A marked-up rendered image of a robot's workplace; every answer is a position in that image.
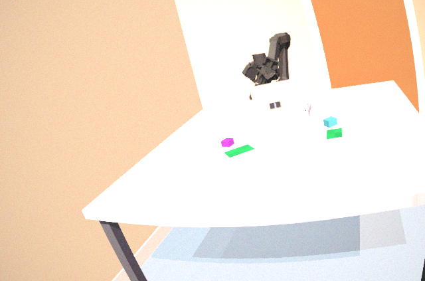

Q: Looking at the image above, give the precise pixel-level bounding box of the small pink block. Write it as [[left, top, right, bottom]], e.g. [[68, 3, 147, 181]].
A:
[[221, 138, 234, 147]]

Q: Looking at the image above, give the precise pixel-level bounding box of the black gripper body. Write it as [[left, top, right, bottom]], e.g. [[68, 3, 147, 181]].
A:
[[249, 56, 280, 100]]

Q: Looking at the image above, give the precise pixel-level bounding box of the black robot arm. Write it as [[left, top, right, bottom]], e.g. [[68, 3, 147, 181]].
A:
[[242, 32, 291, 83]]

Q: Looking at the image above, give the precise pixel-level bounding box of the light blue block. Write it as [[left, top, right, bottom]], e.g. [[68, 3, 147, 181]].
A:
[[323, 116, 337, 128]]

